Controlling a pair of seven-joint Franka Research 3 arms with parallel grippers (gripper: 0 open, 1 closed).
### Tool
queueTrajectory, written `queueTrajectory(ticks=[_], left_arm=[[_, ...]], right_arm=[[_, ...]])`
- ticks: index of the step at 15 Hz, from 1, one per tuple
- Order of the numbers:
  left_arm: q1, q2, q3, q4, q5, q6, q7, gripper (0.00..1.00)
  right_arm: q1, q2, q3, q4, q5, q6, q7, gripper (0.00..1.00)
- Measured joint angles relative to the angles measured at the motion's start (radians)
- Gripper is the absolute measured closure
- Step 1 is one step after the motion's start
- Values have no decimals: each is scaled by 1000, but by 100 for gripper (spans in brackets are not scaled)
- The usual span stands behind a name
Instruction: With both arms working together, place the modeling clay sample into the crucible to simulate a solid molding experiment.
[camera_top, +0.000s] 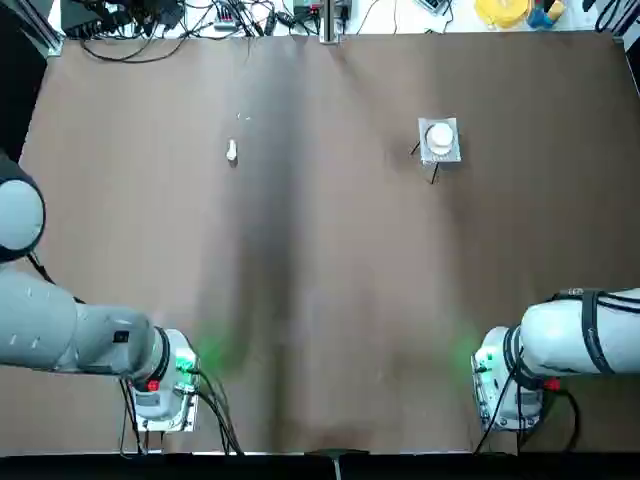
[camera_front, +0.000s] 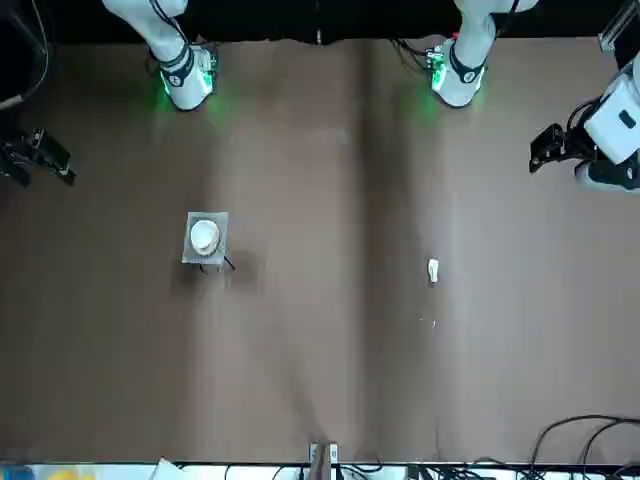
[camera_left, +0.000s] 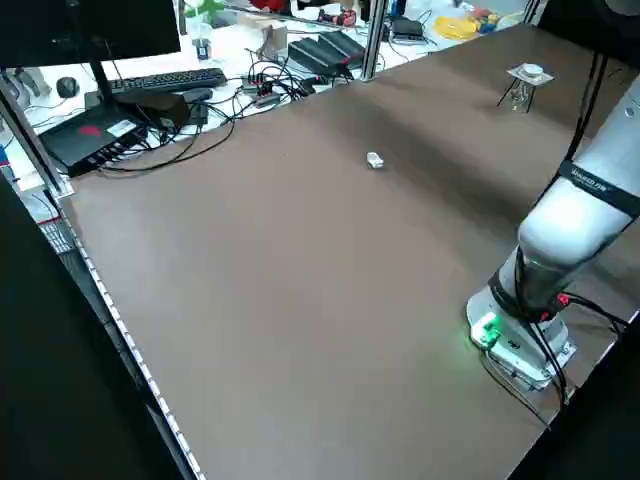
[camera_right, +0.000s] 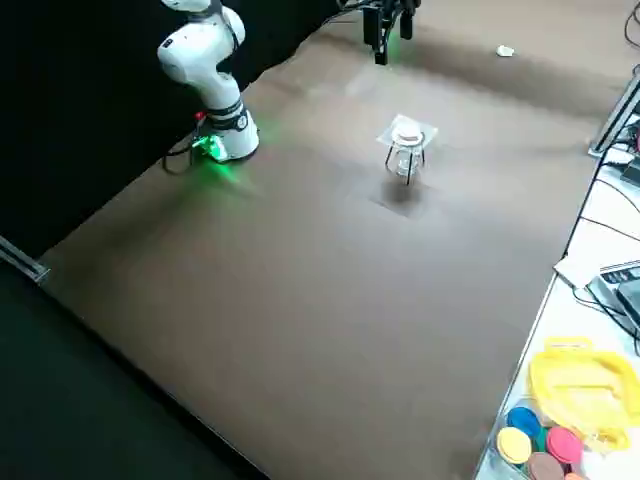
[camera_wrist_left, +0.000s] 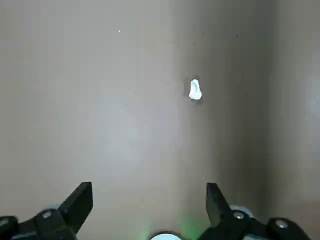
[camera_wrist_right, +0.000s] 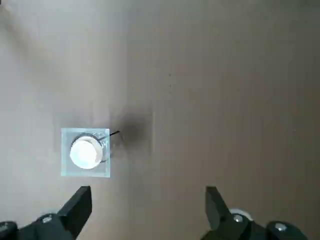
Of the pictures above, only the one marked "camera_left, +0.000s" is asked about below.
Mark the black monitor with stand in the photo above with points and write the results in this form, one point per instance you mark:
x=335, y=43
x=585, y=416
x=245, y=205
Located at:
x=75, y=25

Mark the white modeling clay sample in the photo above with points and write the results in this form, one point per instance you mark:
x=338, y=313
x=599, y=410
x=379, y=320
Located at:
x=375, y=160

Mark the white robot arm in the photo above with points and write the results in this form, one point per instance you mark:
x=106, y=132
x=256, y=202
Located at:
x=565, y=235

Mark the clear glass alcohol lamp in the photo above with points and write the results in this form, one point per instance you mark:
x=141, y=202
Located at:
x=520, y=97

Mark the black keyboard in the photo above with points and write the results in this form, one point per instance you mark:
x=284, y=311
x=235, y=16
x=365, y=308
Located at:
x=165, y=80

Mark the small cardboard box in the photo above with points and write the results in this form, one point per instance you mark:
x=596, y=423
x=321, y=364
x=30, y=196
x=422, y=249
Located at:
x=275, y=40

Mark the black computer mouse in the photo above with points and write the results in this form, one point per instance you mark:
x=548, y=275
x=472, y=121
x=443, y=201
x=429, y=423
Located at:
x=67, y=86

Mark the black box with red logo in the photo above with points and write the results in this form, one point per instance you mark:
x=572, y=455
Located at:
x=85, y=137

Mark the white crucible lid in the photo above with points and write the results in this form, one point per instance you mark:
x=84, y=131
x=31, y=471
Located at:
x=531, y=67

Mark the black power brick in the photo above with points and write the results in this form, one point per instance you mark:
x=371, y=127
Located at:
x=160, y=110

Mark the black device with red connector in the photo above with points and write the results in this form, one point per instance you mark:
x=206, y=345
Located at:
x=325, y=50

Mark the yellow plastic case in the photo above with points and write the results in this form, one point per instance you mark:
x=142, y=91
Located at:
x=455, y=25

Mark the white ceramic crucible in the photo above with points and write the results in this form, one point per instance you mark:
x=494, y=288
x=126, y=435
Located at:
x=531, y=75

